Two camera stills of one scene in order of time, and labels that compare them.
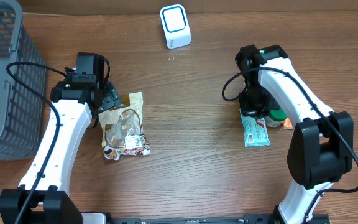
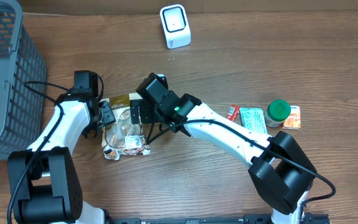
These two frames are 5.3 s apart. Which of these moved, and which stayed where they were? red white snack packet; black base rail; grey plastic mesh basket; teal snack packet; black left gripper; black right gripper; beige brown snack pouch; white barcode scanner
Moved: black right gripper; red white snack packet; black left gripper
Stayed: grey plastic mesh basket; beige brown snack pouch; white barcode scanner; black base rail; teal snack packet
